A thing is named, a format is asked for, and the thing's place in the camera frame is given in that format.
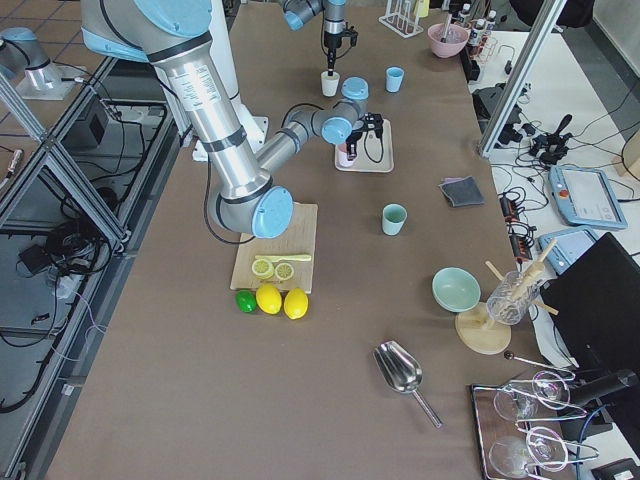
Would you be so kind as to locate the green cup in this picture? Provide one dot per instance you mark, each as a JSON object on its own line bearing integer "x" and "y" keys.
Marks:
{"x": 393, "y": 219}

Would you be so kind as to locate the metal muddler tool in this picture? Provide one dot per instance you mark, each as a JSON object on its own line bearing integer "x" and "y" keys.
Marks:
{"x": 445, "y": 28}

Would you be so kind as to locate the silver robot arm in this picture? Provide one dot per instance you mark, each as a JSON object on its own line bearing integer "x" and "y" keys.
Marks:
{"x": 176, "y": 37}
{"x": 297, "y": 13}

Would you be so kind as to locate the cream rabbit tray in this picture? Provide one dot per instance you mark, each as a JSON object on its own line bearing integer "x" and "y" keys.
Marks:
{"x": 374, "y": 155}

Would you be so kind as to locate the blue cup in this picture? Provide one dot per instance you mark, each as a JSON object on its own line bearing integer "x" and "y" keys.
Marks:
{"x": 394, "y": 79}

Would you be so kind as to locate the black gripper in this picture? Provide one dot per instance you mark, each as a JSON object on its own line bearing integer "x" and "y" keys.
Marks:
{"x": 331, "y": 40}
{"x": 356, "y": 136}

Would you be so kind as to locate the pink cup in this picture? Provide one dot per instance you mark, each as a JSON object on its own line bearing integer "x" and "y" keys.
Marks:
{"x": 344, "y": 158}

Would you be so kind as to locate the metal scoop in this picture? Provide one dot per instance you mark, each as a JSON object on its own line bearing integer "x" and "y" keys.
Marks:
{"x": 403, "y": 374}

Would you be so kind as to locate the whole yellow lemon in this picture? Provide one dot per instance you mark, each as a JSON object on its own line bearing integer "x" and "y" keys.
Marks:
{"x": 296, "y": 304}
{"x": 269, "y": 299}

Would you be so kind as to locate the black handheld gripper controller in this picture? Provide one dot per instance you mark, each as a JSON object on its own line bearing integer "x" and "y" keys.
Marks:
{"x": 549, "y": 148}

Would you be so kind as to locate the clear glass on stand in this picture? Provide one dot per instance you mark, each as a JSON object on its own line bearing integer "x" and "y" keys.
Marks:
{"x": 512, "y": 298}

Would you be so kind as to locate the aluminium frame post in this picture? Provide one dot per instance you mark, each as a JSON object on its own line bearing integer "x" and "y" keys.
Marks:
{"x": 546, "y": 19}

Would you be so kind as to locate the blue teach pendant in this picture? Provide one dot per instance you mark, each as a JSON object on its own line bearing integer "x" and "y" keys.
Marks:
{"x": 584, "y": 197}
{"x": 571, "y": 244}

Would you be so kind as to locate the green lime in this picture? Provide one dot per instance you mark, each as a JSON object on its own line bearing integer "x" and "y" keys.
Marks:
{"x": 246, "y": 301}

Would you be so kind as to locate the lemon slice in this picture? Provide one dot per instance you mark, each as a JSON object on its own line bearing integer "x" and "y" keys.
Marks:
{"x": 262, "y": 269}
{"x": 284, "y": 271}

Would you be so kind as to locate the wooden cup stand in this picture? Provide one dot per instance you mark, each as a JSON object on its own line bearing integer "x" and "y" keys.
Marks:
{"x": 483, "y": 335}

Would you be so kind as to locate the grey folded cloth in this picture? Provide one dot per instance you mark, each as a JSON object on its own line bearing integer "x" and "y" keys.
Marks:
{"x": 461, "y": 192}

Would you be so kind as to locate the wooden cutting board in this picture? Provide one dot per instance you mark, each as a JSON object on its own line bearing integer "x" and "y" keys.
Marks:
{"x": 298, "y": 239}

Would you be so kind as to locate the cream white cup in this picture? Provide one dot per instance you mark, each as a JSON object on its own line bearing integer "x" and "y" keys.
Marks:
{"x": 329, "y": 83}

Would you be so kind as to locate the green bowl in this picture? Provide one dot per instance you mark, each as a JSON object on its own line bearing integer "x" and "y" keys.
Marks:
{"x": 455, "y": 289}

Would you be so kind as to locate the yellow plastic knife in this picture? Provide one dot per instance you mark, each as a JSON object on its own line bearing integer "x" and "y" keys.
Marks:
{"x": 285, "y": 258}

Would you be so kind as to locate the black computer monitor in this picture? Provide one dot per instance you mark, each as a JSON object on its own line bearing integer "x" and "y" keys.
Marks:
{"x": 597, "y": 299}

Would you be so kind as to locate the wine glass rack tray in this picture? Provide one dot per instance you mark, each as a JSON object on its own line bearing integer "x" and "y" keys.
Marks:
{"x": 531, "y": 427}

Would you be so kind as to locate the pink bowl with ice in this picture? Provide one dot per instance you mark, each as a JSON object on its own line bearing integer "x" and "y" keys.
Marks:
{"x": 456, "y": 39}

